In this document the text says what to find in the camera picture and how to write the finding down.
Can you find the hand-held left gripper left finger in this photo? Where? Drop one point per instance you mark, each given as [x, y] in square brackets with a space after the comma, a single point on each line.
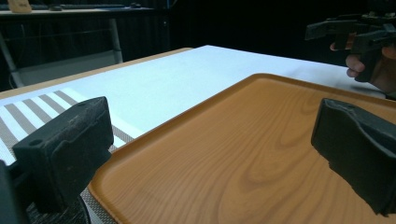
[67, 149]

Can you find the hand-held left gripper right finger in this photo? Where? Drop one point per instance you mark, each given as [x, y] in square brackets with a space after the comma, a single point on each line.
[358, 146]

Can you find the striped grey white placemat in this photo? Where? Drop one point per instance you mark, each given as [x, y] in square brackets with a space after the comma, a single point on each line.
[28, 115]

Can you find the grey metal chair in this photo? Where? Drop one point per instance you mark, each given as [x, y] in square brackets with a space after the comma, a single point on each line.
[62, 56]

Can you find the wooden tray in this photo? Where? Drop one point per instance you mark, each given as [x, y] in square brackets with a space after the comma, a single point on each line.
[236, 155]

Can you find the dark desk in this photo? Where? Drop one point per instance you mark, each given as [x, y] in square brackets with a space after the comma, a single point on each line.
[84, 12]

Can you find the beige card sign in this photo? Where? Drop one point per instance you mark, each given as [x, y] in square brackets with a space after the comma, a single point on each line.
[19, 5]

